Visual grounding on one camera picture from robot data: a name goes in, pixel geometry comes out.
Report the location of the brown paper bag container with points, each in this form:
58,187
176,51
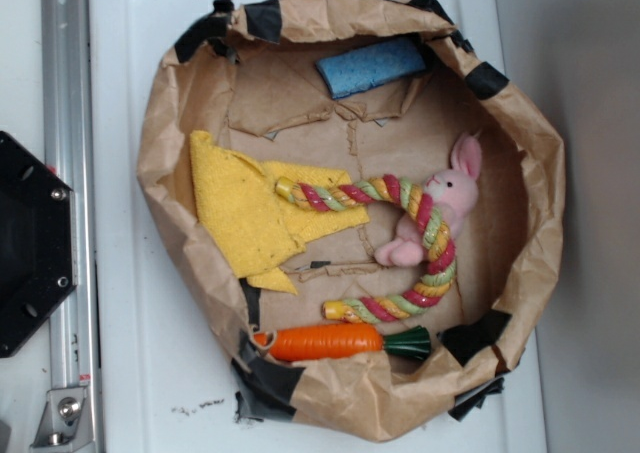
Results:
257,91

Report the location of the yellow microfiber cloth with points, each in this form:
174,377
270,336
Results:
255,229

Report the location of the orange plastic carrot toy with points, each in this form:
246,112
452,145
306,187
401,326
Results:
341,341

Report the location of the pink plush bunny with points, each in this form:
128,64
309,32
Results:
455,193

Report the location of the blue sponge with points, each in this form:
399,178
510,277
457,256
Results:
369,67

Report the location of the multicolored twisted rope toy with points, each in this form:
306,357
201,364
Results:
435,240

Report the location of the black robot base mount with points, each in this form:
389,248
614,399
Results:
37,266

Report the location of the aluminium extrusion rail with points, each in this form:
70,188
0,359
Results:
73,327

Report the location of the metal corner bracket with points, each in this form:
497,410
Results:
65,425

